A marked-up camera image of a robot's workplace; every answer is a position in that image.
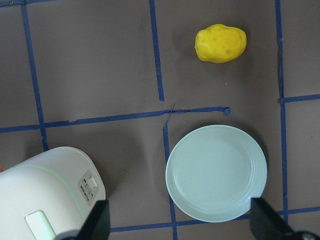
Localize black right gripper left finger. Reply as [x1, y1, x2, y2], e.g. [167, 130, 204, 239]
[76, 200, 110, 240]

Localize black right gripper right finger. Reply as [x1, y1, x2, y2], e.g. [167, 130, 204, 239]
[250, 197, 295, 240]

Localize white rice cooker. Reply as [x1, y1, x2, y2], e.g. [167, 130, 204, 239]
[0, 146, 106, 240]

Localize pale green plate near potato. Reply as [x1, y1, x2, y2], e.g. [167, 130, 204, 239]
[165, 125, 268, 223]

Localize yellow toy potato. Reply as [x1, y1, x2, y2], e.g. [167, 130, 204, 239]
[194, 23, 247, 64]

